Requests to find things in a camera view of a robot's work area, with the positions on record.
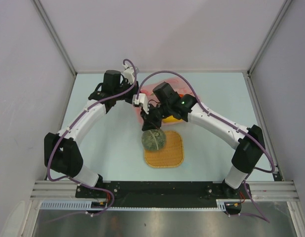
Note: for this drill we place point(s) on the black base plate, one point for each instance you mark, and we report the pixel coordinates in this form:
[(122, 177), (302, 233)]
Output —
[(157, 194)]

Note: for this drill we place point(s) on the green fake melon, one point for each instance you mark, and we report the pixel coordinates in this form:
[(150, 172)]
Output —
[(153, 140)]

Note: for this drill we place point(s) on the woven bamboo tray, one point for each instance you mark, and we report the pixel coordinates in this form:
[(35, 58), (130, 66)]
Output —
[(170, 156)]

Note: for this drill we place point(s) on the yellow fake mango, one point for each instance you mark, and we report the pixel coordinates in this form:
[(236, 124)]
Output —
[(171, 120)]

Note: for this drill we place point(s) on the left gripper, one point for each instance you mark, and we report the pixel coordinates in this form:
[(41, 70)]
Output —
[(134, 90)]

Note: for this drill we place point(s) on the pink plastic bag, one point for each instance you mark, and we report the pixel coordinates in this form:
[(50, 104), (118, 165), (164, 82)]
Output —
[(176, 83)]

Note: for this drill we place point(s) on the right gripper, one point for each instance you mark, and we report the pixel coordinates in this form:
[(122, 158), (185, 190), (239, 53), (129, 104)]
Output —
[(149, 122)]

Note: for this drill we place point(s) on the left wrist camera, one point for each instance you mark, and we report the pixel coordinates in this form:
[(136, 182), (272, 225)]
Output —
[(129, 73)]

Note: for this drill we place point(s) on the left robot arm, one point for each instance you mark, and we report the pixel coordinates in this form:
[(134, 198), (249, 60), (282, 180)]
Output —
[(61, 150)]

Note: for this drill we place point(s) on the aluminium frame rail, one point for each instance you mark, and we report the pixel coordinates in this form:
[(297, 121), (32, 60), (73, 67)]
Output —
[(260, 191)]

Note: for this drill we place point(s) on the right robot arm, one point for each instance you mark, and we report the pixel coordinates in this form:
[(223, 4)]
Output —
[(248, 142)]

